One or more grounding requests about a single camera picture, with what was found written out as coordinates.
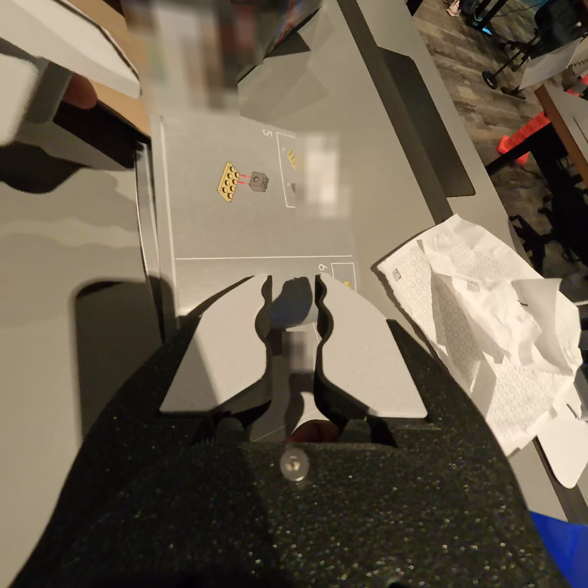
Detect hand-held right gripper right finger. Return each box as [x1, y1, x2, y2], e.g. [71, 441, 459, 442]
[315, 273, 429, 421]

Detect black wheeled stand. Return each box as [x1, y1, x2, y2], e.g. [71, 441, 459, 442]
[481, 25, 552, 100]

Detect red plastic object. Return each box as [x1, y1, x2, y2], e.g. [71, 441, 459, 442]
[497, 115, 550, 167]

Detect crumpled white paper bag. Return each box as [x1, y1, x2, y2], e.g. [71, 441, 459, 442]
[377, 213, 585, 456]

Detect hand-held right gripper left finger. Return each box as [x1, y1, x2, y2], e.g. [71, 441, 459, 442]
[158, 273, 273, 414]

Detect brown wooden table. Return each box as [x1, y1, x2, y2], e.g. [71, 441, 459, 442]
[534, 83, 588, 184]

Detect blue plastic bin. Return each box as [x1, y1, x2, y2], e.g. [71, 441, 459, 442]
[528, 509, 588, 588]

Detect black office chair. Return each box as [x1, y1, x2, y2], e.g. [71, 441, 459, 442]
[507, 175, 588, 278]

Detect grey instruction booklet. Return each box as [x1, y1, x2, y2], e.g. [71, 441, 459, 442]
[134, 115, 364, 443]

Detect flat white paper sheet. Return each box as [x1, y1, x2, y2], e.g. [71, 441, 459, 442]
[533, 381, 588, 489]

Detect person's left hand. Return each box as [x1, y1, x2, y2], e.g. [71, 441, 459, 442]
[61, 73, 100, 109]

